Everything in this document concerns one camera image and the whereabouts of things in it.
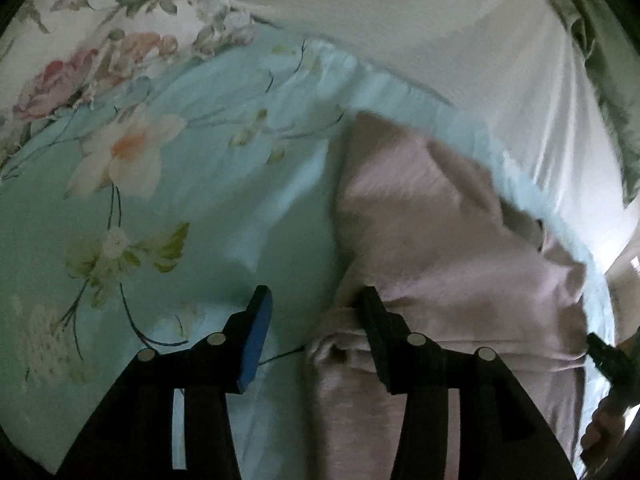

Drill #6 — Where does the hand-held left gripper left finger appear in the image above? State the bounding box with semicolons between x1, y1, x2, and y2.
54;285;275;480

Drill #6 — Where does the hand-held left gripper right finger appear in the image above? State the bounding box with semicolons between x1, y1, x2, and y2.
360;286;577;480

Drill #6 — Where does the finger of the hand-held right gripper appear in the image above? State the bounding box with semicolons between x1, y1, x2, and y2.
586;332;632;380

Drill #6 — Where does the pink small garment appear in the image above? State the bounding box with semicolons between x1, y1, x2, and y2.
305;110;597;480

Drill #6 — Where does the person's right hand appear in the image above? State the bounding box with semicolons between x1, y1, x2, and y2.
580;394;627;463

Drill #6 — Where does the light blue floral blanket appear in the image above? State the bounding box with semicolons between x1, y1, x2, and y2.
0;25;617;480

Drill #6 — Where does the white bed sheet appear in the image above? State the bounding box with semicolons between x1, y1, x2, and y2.
200;0;640;281

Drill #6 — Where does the white rose print pillow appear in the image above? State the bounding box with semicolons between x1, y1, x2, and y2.
0;0;257;163

